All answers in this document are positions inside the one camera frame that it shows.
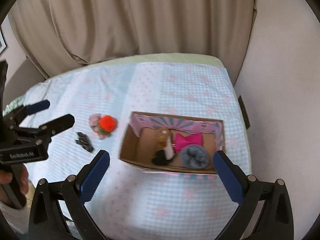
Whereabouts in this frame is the orange pompom plush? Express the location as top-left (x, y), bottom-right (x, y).
top-left (97, 115), bottom-right (118, 137)

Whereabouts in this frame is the framed harbour picture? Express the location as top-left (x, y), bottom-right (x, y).
top-left (0, 29), bottom-right (7, 54)

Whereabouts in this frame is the cardboard box pink print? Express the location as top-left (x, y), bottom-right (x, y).
top-left (119, 112), bottom-right (226, 176)

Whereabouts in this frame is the black scrunchie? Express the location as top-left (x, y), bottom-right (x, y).
top-left (151, 150), bottom-right (173, 166)

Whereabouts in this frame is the person's left hand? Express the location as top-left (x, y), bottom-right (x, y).
top-left (0, 165), bottom-right (29, 195)

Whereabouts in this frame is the pink patterned sock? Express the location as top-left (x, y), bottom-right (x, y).
top-left (88, 113), bottom-right (106, 140)

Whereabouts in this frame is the brown plush toy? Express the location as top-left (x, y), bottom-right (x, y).
top-left (156, 127), bottom-right (175, 160)

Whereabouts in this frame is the beige curtain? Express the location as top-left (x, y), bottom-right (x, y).
top-left (8, 0), bottom-right (254, 82)

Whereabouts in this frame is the magenta pouch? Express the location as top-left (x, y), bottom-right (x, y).
top-left (173, 133), bottom-right (203, 152)

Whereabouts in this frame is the grey sofa backrest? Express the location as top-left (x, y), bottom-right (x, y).
top-left (3, 59), bottom-right (45, 106)

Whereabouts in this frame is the grey fuzzy sock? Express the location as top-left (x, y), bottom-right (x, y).
top-left (180, 145), bottom-right (210, 170)

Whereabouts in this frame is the light green sheet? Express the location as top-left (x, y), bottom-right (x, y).
top-left (4, 53), bottom-right (247, 149)

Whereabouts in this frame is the blue checkered floral blanket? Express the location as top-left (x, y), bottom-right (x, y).
top-left (16, 63), bottom-right (250, 239)

